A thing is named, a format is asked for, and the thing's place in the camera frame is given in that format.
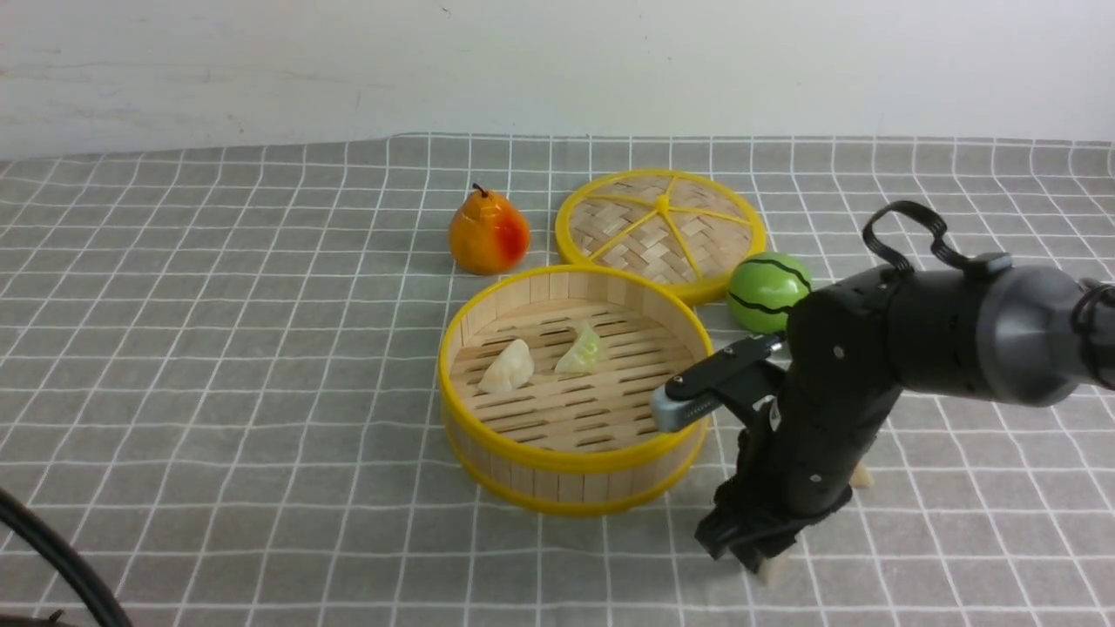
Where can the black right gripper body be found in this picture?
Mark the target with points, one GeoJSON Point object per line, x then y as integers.
{"type": "Point", "coordinates": [796, 462]}

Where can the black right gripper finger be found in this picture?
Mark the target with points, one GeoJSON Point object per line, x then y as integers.
{"type": "Point", "coordinates": [751, 553]}

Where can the green-tinted dumpling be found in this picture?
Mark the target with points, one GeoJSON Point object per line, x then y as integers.
{"type": "Point", "coordinates": [584, 354]}

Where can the white dumpling bottom edge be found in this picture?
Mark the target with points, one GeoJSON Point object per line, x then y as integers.
{"type": "Point", "coordinates": [510, 370]}

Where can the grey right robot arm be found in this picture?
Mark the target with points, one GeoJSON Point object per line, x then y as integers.
{"type": "Point", "coordinates": [1027, 337]}

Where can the yellow woven steamer lid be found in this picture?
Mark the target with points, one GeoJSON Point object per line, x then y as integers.
{"type": "Point", "coordinates": [680, 230]}

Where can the yellow bamboo steamer tray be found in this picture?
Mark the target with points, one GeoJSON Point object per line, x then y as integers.
{"type": "Point", "coordinates": [571, 444]}

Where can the green toy watermelon ball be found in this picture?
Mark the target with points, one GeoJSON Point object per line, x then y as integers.
{"type": "Point", "coordinates": [764, 288]}

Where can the orange toy pear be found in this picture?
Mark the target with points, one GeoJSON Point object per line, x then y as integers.
{"type": "Point", "coordinates": [487, 234]}

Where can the grey checkered tablecloth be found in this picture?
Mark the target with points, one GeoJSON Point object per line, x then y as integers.
{"type": "Point", "coordinates": [219, 383]}

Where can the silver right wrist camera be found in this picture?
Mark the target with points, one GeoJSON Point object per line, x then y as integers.
{"type": "Point", "coordinates": [738, 377]}

